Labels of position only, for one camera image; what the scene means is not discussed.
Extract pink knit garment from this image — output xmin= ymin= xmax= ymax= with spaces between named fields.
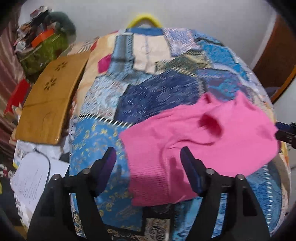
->
xmin=119 ymin=91 xmax=279 ymax=206

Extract white papers stack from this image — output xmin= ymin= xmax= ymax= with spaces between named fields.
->
xmin=10 ymin=140 xmax=69 ymax=229

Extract brown wooden door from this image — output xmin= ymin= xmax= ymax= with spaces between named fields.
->
xmin=253 ymin=16 xmax=295 ymax=103

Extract red packet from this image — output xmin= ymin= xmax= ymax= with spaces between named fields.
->
xmin=4 ymin=78 xmax=30 ymax=115

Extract brown wooden board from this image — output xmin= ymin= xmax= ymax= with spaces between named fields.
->
xmin=16 ymin=51 xmax=91 ymax=145

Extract striped pink curtain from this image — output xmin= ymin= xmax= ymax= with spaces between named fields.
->
xmin=1 ymin=21 xmax=25 ymax=153

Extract green patterned storage bag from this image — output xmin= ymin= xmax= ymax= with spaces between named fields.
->
xmin=16 ymin=32 xmax=68 ymax=76

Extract patchwork patterned bedspread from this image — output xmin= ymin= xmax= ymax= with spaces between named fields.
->
xmin=69 ymin=28 xmax=290 ymax=240

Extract orange box on pile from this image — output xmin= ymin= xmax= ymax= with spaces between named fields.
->
xmin=31 ymin=29 xmax=55 ymax=48

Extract yellow curved headboard tube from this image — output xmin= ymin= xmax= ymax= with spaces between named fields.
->
xmin=127 ymin=13 xmax=163 ymax=28

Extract grey plush toy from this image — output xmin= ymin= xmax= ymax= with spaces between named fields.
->
xmin=44 ymin=11 xmax=76 ymax=36

